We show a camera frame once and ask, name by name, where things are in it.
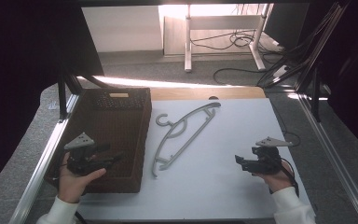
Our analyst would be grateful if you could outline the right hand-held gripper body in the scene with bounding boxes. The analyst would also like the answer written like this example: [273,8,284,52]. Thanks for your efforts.
[249,136,295,175]

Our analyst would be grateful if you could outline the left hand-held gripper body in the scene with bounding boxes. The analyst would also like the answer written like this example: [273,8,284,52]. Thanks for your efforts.
[63,133,107,176]

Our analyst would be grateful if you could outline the brown woven basket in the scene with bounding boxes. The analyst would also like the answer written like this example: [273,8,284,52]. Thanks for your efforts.
[44,87,153,194]

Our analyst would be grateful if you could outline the grey plastic clothes hanger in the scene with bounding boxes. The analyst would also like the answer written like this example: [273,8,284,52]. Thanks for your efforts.
[151,101,223,179]

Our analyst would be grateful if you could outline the person's right hand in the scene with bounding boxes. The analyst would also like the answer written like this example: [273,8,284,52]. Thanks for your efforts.
[252,161,295,194]

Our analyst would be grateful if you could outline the person's left hand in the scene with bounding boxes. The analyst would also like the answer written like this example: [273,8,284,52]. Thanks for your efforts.
[57,152,107,205]

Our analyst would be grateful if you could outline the white table sheet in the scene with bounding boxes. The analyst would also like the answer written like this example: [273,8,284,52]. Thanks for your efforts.
[76,97,317,222]

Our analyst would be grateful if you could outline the slanted black metal bars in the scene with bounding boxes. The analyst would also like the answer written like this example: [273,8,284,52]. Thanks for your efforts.
[255,0,352,90]

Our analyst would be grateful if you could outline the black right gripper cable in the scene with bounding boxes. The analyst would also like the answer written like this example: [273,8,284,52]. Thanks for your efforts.
[279,158,300,198]

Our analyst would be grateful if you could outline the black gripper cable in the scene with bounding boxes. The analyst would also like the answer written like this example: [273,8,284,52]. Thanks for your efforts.
[279,158,300,198]
[74,210,89,224]

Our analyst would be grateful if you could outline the thin black table cable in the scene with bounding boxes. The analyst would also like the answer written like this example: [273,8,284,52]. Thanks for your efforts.
[270,104,302,148]

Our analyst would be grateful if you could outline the aluminium frame rail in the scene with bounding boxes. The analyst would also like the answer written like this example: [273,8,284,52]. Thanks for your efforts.
[8,92,82,224]
[296,92,358,224]

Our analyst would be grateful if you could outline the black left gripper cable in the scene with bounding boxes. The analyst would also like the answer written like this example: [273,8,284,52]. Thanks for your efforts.
[74,210,89,224]

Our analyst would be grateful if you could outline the black metal stand post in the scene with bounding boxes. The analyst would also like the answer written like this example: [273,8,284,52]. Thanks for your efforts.
[57,72,84,121]
[310,65,324,123]

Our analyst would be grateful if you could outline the long black floor cable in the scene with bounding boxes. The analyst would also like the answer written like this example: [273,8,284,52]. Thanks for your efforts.
[213,67,268,86]

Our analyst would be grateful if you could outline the tangled black floor cables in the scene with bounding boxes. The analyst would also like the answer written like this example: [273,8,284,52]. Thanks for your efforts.
[189,28,282,53]

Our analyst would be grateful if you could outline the white metal desk frame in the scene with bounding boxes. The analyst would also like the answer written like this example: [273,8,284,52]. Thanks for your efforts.
[184,3,274,74]

